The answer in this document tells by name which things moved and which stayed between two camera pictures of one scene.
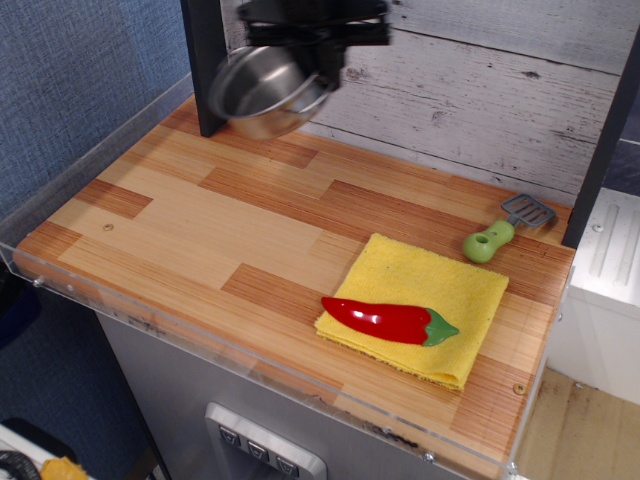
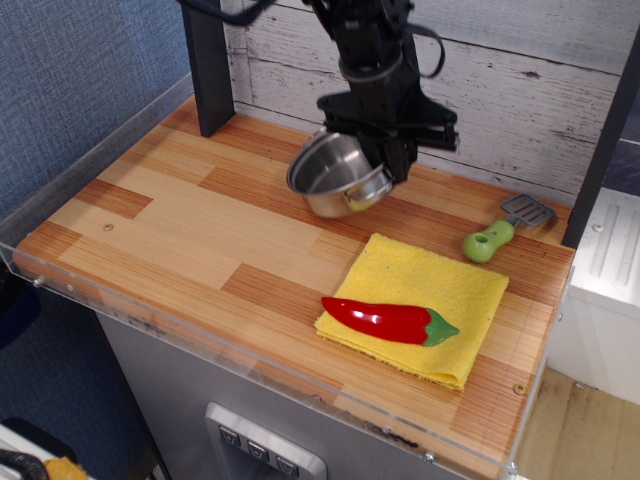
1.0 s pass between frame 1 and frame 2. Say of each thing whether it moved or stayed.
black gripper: moved
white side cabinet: stayed
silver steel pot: moved
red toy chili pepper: stayed
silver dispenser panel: stayed
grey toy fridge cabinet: stayed
